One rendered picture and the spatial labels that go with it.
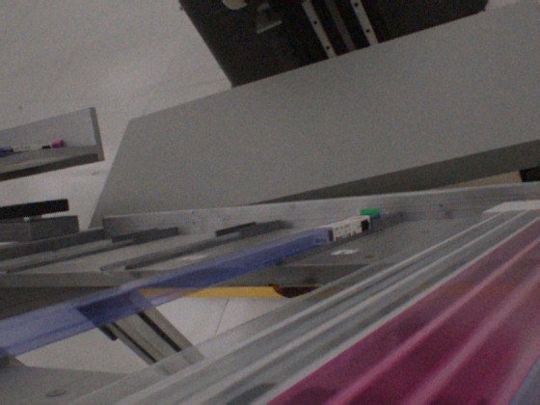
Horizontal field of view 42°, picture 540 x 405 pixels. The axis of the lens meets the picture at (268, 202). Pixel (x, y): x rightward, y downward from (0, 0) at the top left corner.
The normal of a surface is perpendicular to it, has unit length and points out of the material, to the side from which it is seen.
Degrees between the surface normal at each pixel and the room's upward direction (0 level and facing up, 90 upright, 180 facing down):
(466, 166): 90
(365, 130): 0
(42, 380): 45
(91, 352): 0
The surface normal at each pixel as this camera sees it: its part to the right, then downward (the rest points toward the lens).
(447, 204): -0.50, 0.11
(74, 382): -0.11, -0.99
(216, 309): -0.44, -0.63
